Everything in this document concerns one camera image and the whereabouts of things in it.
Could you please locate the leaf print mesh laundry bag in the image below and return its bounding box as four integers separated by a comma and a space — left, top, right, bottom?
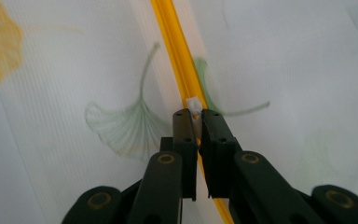
0, 0, 358, 224

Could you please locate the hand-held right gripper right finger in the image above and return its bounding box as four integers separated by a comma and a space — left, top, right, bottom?
198, 108, 243, 200

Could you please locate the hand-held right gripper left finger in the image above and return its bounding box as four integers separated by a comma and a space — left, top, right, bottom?
159, 107, 200, 202

